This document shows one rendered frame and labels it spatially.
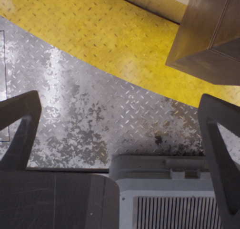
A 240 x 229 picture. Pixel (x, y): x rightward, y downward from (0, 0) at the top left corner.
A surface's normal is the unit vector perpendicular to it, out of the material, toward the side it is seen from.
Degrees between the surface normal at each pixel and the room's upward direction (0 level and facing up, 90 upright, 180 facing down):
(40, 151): 0
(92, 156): 0
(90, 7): 0
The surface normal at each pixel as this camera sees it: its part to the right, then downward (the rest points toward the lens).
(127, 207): 0.00, 0.13
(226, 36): -0.94, -0.35
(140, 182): 0.01, -0.61
